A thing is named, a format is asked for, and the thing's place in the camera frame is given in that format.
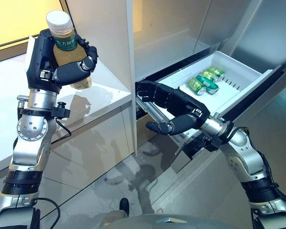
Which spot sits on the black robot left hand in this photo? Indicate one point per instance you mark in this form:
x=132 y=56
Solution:
x=38 y=62

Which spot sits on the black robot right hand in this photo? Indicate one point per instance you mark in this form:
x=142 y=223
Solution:
x=181 y=102

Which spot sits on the yellow tea bottle white cap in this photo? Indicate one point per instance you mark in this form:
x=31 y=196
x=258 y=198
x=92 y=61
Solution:
x=64 y=45

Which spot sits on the fridge drawer with white bin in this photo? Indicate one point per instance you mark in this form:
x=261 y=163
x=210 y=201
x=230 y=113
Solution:
x=226 y=95

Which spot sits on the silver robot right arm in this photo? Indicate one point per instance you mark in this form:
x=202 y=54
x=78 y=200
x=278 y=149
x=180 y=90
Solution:
x=243 y=157

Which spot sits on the light green drink can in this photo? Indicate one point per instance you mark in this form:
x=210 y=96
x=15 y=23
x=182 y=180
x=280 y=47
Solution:
x=217 y=71
x=208 y=75
x=194 y=84

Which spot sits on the dark green drink can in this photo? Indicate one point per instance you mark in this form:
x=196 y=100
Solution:
x=207 y=83

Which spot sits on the yellow lit window panel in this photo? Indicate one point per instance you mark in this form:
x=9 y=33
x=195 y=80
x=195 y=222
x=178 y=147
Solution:
x=14 y=19

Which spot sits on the white counter cabinet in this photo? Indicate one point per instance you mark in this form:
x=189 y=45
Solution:
x=105 y=95

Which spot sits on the tall silver cabinet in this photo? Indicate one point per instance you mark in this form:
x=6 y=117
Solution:
x=264 y=31

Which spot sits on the robot left leg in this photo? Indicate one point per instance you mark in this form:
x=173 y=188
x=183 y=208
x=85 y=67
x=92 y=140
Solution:
x=124 y=205

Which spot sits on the silver robot torso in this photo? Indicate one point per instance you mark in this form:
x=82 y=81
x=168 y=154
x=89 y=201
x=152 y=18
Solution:
x=169 y=223

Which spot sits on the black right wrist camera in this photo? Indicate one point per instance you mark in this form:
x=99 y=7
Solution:
x=212 y=144

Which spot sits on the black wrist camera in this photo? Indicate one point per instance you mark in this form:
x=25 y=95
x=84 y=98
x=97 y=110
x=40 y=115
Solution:
x=62 y=112
x=212 y=144

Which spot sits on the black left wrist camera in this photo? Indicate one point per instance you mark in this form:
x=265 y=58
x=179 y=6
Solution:
x=62 y=112

